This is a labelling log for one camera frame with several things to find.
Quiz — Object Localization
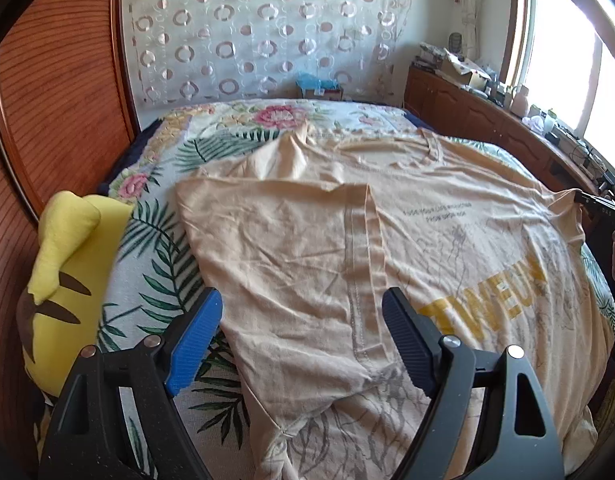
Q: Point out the wooden headboard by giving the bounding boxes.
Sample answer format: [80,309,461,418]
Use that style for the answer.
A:
[0,0,139,480]

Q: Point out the floral leaf bed sheet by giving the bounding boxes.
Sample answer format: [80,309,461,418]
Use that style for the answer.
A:
[35,99,615,480]

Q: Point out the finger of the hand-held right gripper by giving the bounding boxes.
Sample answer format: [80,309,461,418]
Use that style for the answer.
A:
[573,188,602,209]

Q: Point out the sheer window curtain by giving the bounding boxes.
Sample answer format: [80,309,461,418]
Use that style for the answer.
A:
[455,0,490,58]

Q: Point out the window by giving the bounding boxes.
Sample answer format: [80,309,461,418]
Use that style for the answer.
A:
[507,0,615,173]

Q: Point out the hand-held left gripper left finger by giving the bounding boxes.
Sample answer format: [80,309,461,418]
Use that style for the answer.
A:
[38,287,224,480]

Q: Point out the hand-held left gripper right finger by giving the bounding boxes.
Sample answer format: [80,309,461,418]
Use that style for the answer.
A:
[381,287,566,480]

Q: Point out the wooden side cabinet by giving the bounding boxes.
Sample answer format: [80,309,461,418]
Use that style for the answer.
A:
[404,64,614,197]

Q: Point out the blue plastic bag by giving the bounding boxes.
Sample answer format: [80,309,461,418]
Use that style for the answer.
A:
[294,72,339,94]

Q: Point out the navy blue mattress cover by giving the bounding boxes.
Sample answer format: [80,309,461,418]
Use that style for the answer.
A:
[98,119,164,198]

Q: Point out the yellow plush toy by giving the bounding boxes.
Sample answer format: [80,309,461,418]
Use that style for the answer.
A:
[16,190,136,397]

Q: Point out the white circle pattern curtain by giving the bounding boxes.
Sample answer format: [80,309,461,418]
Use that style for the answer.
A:
[118,0,414,107]

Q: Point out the open cardboard box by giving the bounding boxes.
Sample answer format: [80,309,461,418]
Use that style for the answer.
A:
[439,50,491,89]

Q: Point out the beige printed t-shirt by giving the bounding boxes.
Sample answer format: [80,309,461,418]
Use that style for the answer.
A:
[176,122,615,480]

